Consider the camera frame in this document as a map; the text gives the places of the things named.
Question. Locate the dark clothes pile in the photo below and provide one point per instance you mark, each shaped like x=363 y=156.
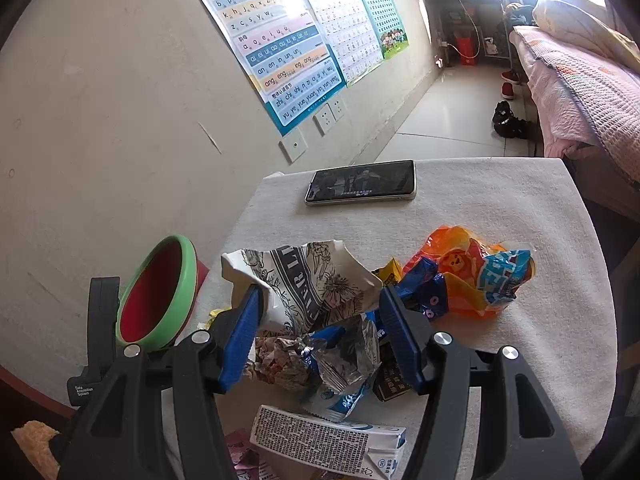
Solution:
x=517 y=14

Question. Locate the tan fuzzy cloth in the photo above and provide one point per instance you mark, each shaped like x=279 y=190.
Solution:
x=32 y=442

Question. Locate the blue white foil wrapper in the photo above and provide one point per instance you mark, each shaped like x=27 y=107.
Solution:
x=345 y=360

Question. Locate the black shoe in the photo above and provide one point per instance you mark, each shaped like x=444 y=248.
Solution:
x=502 y=115
x=520 y=129

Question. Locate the white milk carton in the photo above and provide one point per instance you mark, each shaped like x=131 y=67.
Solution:
x=320 y=440

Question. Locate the orange snack wrapper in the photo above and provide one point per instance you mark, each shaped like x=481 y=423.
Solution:
x=465 y=292

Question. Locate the cream folded quilt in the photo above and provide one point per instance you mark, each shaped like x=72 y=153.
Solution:
x=575 y=25

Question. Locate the blue snack wrapper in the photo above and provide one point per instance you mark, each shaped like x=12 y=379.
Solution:
x=425 y=285

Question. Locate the yellow snack wrapper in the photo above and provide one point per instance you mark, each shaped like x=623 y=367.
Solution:
x=390 y=272

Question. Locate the red shoe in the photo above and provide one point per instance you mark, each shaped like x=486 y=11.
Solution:
x=511 y=76
x=507 y=91

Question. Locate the white printed paper bag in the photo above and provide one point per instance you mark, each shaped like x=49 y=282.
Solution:
x=310 y=280

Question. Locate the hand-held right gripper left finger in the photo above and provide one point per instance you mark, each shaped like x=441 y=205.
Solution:
x=242 y=340

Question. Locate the small white bag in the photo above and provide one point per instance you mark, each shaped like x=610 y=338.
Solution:
x=490 y=46

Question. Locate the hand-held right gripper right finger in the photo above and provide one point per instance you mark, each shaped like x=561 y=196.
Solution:
x=400 y=340

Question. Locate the magenta wrapper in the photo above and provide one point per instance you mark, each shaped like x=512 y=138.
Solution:
x=240 y=455

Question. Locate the white single-hole wall plate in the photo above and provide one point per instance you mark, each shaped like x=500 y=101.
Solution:
x=294 y=145

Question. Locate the white towel table cover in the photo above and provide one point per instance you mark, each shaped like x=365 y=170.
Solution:
x=500 y=210

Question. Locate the dark metal desk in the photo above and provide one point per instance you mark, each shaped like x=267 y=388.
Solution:
x=435 y=15

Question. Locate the red box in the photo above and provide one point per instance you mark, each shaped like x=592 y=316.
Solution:
x=466 y=47

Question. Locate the bed with pink sheet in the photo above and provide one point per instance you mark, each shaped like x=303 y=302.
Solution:
x=565 y=105

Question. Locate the blue letter wall poster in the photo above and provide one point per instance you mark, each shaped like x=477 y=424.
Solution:
x=270 y=45

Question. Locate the green chart wall poster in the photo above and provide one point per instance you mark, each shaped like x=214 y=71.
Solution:
x=380 y=10

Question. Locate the red bin with green rim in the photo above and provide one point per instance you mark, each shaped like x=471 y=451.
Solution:
x=150 y=295

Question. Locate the dark brown wrapper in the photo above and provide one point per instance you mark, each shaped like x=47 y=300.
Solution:
x=387 y=385

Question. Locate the white chart wall poster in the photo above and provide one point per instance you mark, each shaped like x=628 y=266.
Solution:
x=345 y=35

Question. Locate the smartphone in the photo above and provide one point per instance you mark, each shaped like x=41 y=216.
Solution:
x=360 y=182

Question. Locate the white wall socket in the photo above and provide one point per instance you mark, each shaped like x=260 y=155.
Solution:
x=324 y=120
x=337 y=108

